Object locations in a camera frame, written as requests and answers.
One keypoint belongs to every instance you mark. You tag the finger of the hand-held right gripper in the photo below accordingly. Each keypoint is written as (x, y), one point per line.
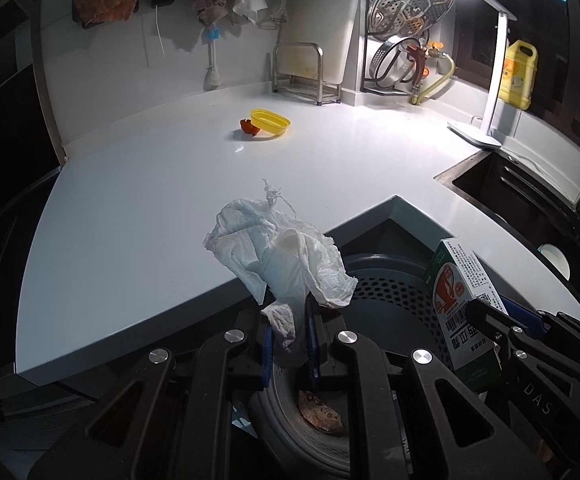
(522, 317)
(492, 320)

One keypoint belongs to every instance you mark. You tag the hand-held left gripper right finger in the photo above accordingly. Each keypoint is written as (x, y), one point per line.
(312, 355)

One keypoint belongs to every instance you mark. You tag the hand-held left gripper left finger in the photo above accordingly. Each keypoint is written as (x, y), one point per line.
(268, 360)

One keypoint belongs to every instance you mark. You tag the green and white carton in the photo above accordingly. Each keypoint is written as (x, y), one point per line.
(457, 285)

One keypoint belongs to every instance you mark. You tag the white tissue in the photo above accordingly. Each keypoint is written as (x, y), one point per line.
(290, 260)

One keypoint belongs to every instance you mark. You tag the dark grey trash bin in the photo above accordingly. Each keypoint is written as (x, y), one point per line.
(395, 300)

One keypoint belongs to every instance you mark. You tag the white bowl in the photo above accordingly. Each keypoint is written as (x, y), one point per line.
(555, 260)

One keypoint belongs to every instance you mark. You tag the black kitchen sink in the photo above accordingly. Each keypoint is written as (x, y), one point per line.
(520, 195)

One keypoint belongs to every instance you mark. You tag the white desk lamp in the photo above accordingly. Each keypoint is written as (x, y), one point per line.
(495, 90)

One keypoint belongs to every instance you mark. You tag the red plastic piece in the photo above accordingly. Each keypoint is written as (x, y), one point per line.
(247, 127)

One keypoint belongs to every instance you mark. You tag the yellow oval dish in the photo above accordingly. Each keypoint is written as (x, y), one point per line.
(271, 121)

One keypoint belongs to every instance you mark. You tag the yellow detergent bottle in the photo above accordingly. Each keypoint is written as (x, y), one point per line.
(517, 75)

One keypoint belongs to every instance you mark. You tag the black lid rack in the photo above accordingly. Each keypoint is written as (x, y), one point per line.
(370, 80)

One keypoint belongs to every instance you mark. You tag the steel cutting board rack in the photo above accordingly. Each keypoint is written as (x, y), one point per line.
(315, 72)

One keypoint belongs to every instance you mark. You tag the perforated steel steamer plate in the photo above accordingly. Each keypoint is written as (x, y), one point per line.
(412, 5)

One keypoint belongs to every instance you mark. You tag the white cutting board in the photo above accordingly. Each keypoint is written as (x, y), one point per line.
(317, 15)

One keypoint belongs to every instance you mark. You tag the white plastic strip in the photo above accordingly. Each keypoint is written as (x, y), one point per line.
(159, 30)

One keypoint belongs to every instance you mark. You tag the white peeler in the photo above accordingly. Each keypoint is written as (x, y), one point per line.
(281, 7)

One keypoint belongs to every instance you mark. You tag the white hanging cloth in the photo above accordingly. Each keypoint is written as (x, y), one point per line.
(249, 2)

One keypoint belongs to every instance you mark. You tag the grey brown hanging rag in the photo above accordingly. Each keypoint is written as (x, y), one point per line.
(210, 0)

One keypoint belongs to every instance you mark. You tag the orange brown hanging cloth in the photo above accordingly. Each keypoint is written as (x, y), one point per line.
(107, 2)

